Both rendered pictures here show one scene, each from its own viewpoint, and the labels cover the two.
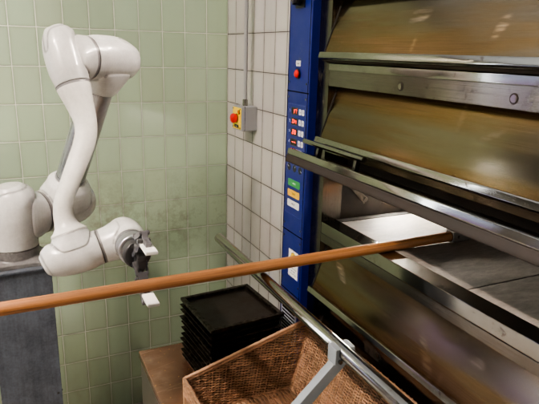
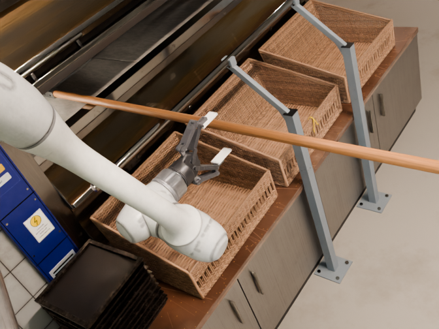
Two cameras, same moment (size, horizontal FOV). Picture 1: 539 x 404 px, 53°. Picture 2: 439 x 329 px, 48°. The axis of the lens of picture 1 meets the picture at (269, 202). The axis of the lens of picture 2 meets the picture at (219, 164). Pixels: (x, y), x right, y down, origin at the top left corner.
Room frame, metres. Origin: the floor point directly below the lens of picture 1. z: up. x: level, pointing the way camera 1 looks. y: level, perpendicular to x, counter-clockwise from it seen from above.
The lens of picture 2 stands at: (1.54, 1.45, 1.99)
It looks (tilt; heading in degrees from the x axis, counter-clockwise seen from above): 37 degrees down; 257
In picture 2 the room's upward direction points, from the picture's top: 23 degrees counter-clockwise
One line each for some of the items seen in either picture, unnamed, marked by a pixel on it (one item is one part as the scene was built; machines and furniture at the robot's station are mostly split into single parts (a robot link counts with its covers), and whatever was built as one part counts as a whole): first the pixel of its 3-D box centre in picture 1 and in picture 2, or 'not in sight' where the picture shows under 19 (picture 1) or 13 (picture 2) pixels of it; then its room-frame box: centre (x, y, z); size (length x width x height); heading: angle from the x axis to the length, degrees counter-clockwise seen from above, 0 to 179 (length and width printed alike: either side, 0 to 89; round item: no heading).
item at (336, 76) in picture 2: not in sight; (328, 47); (0.26, -0.60, 0.72); 0.56 x 0.49 x 0.28; 25
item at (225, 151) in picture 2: (150, 300); (221, 156); (1.25, 0.29, 1.12); 0.07 x 0.03 x 0.01; 25
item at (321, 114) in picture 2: not in sight; (266, 116); (0.82, -0.34, 0.72); 0.56 x 0.49 x 0.28; 27
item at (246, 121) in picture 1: (244, 117); not in sight; (2.28, 0.11, 1.46); 0.10 x 0.07 x 0.10; 25
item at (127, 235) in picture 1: (132, 247); (169, 185); (1.43, 0.38, 1.19); 0.09 x 0.06 x 0.09; 115
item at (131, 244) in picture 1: (138, 256); (186, 168); (1.37, 0.35, 1.19); 0.09 x 0.07 x 0.08; 25
